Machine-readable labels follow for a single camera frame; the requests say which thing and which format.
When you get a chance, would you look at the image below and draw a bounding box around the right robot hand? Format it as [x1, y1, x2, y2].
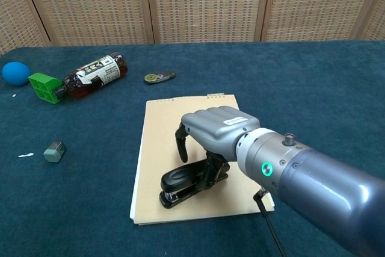
[175, 106, 261, 185]

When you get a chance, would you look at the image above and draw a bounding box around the black stapler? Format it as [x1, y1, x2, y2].
[159, 159, 231, 209]

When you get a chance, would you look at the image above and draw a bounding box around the cream paper notepad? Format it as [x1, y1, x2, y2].
[129, 92, 276, 226]

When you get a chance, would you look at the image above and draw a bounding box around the correction tape dispenser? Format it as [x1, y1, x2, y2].
[143, 72, 177, 85]

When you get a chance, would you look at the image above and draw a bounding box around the blue carpet mat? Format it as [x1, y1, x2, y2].
[0, 39, 385, 257]

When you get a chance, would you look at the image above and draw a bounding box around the woven folding screen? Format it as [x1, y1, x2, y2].
[0, 0, 385, 57]

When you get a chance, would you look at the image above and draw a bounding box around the dark drink bottle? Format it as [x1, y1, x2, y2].
[54, 52, 128, 101]

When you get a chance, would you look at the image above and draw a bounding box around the green plastic block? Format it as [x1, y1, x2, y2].
[28, 72, 63, 105]

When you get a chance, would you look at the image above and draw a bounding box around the blue ball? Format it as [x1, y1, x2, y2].
[1, 61, 32, 87]

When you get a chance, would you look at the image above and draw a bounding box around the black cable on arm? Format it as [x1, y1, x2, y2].
[254, 189, 288, 257]

